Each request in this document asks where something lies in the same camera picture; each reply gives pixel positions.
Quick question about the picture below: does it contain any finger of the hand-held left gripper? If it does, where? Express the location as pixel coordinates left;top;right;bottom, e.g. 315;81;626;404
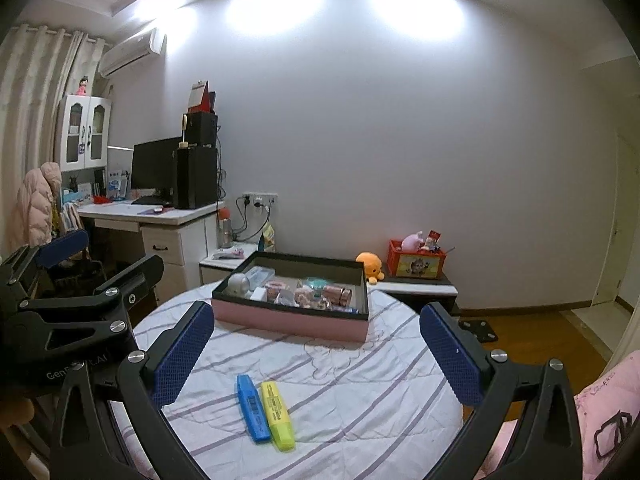
24;254;166;361
0;229;91;301

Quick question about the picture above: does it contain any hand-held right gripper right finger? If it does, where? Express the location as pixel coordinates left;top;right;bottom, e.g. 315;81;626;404
419;302;583;480

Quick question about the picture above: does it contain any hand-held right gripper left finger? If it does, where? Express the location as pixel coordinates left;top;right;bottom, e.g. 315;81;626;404
48;301;216;480

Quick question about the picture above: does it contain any blue highlighter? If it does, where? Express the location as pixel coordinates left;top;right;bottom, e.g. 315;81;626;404
236;374;272;443

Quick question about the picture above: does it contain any clear plastic case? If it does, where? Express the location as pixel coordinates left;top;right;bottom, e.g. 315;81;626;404
245;266;276;288

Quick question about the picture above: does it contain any pink storage box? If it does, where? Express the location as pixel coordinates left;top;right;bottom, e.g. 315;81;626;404
211;251;370;343

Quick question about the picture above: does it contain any yellow highlighter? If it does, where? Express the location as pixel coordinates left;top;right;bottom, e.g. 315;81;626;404
260;381;296;451

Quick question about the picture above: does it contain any rose gold cylinder container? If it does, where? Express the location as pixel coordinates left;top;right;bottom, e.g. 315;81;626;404
322;285;353;308

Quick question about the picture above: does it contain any pink figurine toy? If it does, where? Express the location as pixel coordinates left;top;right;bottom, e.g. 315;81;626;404
292;285;331;311

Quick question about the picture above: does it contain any dark desk chair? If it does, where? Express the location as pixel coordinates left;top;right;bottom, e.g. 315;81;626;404
50;255;108;298

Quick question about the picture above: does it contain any black bathroom scale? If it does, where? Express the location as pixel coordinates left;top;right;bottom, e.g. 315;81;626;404
459;318;500;343

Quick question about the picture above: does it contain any pink puffer jacket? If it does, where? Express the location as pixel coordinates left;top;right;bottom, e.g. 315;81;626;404
10;161;63;248

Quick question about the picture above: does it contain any blue and white box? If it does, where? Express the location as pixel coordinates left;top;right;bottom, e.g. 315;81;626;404
107;169;130;202

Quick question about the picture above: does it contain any white desk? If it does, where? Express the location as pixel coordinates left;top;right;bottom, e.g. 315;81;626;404
77;199;225;306

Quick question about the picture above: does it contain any red crate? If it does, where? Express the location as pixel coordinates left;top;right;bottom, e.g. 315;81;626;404
387;239;447;279

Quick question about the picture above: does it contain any small white side table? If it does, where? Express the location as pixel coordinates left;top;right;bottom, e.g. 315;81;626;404
199;242;258;286

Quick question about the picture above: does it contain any striped white blanket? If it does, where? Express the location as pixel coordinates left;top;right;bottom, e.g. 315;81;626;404
112;280;466;480

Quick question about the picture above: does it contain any orange octopus plush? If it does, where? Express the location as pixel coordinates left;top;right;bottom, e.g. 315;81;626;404
356;252;386;283

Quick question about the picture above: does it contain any white glass-door cabinet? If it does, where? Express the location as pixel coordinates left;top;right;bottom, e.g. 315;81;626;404
56;95;113;173

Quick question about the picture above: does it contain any black monitor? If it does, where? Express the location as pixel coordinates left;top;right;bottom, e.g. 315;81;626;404
131;136;183;201

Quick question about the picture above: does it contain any red-capped bottle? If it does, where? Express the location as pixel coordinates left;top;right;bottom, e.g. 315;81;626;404
218;207;234;249

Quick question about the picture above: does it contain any beige curtain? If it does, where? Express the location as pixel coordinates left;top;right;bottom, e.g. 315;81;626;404
0;24;108;256

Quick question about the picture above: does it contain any snack bag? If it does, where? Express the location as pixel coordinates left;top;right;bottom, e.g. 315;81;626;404
257;222;277;253

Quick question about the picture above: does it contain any black computer tower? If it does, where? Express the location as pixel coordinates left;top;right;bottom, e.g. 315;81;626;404
176;145;219;211

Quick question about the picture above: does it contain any pink quilt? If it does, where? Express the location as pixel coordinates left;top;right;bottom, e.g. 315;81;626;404
475;355;640;480

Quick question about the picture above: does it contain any black speaker box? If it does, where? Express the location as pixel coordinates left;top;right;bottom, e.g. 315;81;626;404
184;111;219;147

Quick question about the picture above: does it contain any red desk calendar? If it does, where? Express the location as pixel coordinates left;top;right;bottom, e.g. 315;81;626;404
187;80;217;114

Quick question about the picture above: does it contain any white air conditioner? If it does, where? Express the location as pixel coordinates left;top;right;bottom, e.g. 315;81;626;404
98;27;167;79

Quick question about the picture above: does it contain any white door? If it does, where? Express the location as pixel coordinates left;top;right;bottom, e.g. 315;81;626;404
592;130;636;306

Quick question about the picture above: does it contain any black power cable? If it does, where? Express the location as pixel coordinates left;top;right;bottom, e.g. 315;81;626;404
234;199;266;243

